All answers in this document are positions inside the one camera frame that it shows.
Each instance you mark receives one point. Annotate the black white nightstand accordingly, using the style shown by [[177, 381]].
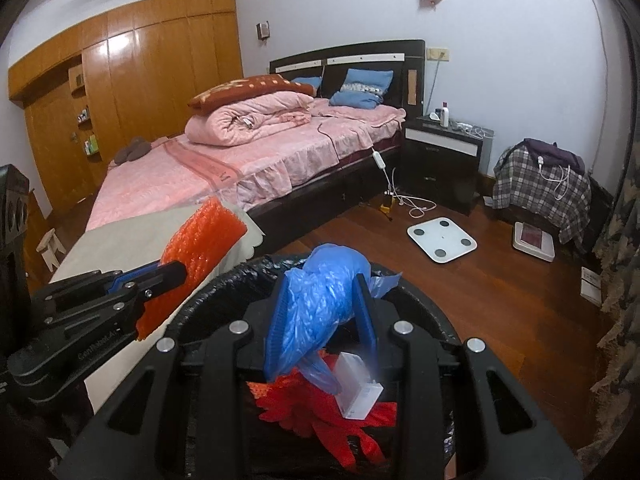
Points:
[[443, 164]]

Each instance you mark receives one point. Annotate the beige table cloth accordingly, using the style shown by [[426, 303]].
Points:
[[126, 245]]

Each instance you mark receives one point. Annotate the folded pink quilt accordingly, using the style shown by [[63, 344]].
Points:
[[250, 120]]

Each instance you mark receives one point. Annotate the blue pillow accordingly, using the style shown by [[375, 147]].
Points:
[[314, 81], [363, 89]]

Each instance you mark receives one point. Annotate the white bathroom scale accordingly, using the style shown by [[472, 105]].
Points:
[[441, 239]]

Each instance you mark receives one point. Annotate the dark wooden headboard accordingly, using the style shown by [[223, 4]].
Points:
[[405, 58]]

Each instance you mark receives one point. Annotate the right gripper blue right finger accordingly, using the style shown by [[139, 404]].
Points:
[[499, 431]]

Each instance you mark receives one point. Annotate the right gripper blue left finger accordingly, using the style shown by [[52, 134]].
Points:
[[140, 430]]

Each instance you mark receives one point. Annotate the white blanket controller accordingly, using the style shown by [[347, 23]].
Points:
[[378, 160]]

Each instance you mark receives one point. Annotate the patterned curtain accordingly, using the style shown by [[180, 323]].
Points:
[[618, 391]]

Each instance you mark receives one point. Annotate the blue plastic bag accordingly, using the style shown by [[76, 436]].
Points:
[[312, 302]]

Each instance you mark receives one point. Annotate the red knit glove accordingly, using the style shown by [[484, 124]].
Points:
[[299, 406]]

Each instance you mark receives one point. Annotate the small wall switch lamp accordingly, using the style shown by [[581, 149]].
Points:
[[263, 31]]

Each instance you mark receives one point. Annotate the white lotion bottle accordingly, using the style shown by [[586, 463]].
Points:
[[444, 116]]

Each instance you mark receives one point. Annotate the small white wooden stool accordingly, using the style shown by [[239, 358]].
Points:
[[49, 247]]

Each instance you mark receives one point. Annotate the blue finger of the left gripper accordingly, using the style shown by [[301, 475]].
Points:
[[125, 279], [171, 275]]

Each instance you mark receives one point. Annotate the white medicine box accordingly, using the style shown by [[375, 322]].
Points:
[[359, 391]]

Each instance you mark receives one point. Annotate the white red floor box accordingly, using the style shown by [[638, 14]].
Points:
[[533, 241]]

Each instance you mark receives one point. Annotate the wall power outlet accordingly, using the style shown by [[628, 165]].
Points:
[[437, 54]]

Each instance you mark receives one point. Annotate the wooden wardrobe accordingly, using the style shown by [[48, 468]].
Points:
[[92, 88]]

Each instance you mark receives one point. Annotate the red brown patterned pillow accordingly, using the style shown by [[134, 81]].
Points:
[[243, 89]]

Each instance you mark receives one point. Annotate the grey slippers on bed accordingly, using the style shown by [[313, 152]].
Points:
[[136, 149]]

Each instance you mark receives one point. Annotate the bed with pink sheet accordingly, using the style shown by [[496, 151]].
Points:
[[177, 172]]

